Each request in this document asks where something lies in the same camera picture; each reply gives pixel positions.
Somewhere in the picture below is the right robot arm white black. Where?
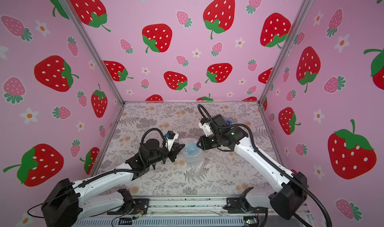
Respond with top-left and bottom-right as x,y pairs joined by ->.
197,115 -> 308,220

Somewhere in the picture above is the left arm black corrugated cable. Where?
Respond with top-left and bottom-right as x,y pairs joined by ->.
139,127 -> 168,168

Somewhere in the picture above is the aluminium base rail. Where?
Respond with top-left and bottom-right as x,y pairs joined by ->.
61,195 -> 316,227

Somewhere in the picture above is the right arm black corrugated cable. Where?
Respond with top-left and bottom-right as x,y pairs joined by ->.
196,103 -> 333,227

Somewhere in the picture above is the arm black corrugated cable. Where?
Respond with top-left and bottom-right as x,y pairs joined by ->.
196,103 -> 333,227
139,127 -> 168,168

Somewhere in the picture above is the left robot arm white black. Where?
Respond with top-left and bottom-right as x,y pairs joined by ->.
41,139 -> 185,227

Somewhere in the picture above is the blue plastic wine glass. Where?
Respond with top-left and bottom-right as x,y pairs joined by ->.
183,140 -> 204,165

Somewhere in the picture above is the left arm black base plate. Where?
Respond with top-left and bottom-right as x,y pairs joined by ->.
107,189 -> 150,215

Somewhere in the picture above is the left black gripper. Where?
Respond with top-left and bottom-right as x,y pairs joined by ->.
146,142 -> 185,169

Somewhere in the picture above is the clear bubble wrap sheet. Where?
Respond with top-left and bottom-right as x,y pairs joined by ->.
179,138 -> 205,168

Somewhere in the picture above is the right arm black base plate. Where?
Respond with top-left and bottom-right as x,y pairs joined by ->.
223,187 -> 270,214

